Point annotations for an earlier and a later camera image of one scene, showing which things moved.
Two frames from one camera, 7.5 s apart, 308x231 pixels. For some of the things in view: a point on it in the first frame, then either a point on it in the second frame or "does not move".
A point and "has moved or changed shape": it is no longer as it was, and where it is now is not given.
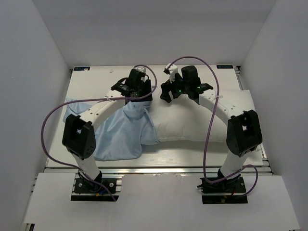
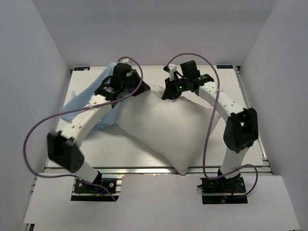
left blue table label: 81,68 does not move
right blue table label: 224,67 does not move
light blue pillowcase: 121,136 to 87,93
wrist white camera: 173,70 does not move
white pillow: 184,120 has moved or changed shape
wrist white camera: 141,69 to 126,60
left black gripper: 147,90 to 143,88
